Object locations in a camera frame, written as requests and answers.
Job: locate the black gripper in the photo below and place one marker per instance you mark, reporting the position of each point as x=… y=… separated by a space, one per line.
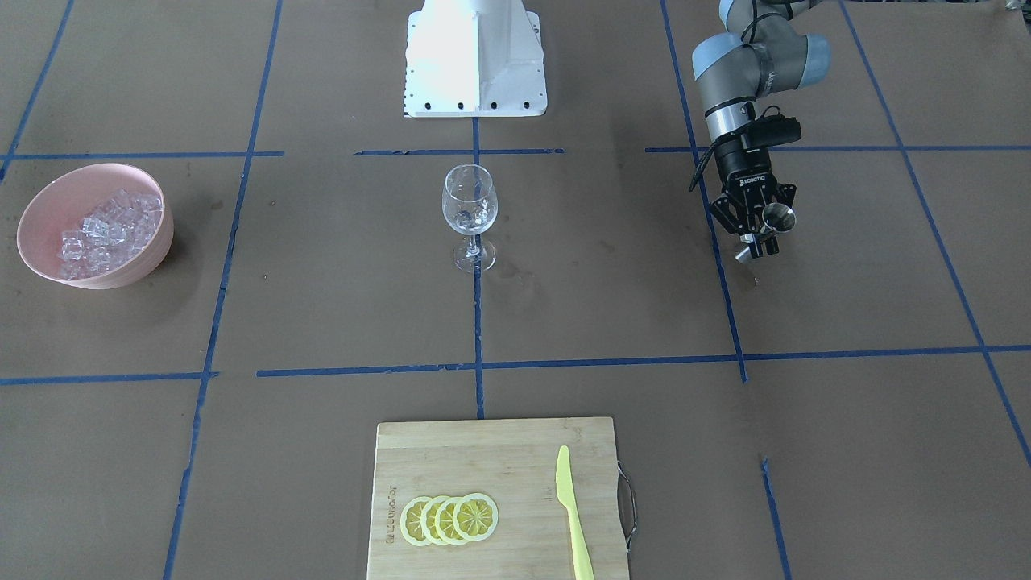
x=742 y=171

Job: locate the yellow plastic knife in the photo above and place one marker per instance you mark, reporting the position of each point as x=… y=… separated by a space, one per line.
x=581 y=565

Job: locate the lemon slice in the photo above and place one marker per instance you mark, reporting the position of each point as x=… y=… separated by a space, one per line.
x=475 y=517
x=428 y=520
x=411 y=522
x=446 y=530

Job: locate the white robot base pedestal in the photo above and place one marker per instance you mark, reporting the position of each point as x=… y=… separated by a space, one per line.
x=474 y=59

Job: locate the steel jigger measuring cup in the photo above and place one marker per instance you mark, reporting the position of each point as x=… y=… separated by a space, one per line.
x=774 y=219

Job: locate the bamboo cutting board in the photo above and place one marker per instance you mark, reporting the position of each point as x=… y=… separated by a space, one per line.
x=514 y=462

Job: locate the pink bowl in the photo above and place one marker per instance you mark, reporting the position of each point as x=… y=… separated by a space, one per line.
x=64 y=202

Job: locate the clear wine glass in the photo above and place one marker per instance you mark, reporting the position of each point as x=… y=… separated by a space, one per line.
x=470 y=206

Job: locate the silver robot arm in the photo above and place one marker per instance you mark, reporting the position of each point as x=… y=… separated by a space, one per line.
x=759 y=53

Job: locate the pile of clear ice cubes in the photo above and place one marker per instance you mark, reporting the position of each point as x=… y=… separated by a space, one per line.
x=110 y=234

